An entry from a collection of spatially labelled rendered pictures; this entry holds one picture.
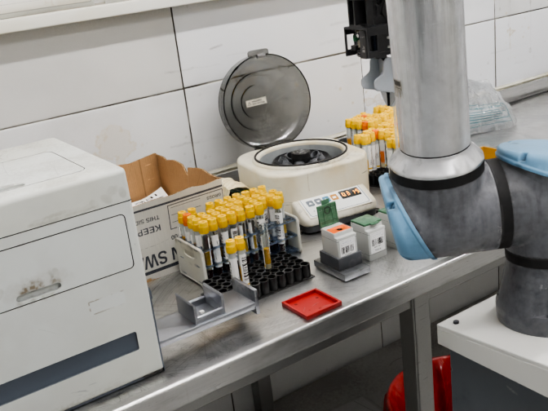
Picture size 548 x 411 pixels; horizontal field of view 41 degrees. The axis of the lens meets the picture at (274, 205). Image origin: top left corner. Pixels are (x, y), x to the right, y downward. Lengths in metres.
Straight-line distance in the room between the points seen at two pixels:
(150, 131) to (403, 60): 0.91
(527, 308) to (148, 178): 0.90
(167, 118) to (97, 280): 0.77
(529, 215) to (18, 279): 0.62
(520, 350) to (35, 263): 0.60
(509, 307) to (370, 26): 0.55
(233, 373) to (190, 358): 0.07
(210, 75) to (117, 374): 0.88
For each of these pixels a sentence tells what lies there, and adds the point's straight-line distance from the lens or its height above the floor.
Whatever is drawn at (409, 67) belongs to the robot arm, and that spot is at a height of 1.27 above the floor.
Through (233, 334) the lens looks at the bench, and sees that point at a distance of 1.12.
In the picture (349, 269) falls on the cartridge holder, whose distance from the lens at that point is 1.25.
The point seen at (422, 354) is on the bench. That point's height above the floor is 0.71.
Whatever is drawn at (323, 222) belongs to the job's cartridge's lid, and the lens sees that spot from 1.27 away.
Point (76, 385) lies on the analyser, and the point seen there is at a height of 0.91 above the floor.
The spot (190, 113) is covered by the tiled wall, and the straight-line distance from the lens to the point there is 1.71.
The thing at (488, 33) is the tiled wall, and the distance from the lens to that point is 2.32.
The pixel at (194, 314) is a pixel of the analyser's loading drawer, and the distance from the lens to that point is 1.07.
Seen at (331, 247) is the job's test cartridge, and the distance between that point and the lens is 1.25.
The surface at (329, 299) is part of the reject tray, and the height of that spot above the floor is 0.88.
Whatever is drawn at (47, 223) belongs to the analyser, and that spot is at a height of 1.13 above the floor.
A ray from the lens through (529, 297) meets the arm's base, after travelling 0.99.
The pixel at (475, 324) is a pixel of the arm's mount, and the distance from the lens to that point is 1.04.
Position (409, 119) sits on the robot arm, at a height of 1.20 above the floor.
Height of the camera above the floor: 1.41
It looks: 19 degrees down
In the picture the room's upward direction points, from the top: 7 degrees counter-clockwise
